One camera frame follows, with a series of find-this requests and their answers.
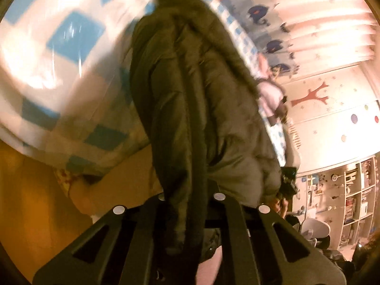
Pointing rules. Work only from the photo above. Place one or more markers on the floral patterned cloth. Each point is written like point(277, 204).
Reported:
point(63, 181)

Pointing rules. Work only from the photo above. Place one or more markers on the whale print curtain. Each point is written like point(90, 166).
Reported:
point(311, 20)

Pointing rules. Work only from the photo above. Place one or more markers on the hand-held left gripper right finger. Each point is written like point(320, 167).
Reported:
point(228, 213)

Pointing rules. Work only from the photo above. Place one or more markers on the white chair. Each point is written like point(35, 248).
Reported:
point(316, 230)

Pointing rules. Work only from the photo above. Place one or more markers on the white shelf unit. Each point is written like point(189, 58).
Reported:
point(353, 196)

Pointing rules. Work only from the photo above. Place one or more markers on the pink jacket with brown trim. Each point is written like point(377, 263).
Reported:
point(270, 95)

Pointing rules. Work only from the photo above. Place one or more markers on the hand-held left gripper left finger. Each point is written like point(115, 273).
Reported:
point(148, 213)

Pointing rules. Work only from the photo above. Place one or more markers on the blue white checkered bed cover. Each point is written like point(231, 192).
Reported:
point(74, 65)

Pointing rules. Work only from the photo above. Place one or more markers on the black puffer jacket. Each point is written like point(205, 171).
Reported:
point(190, 95)

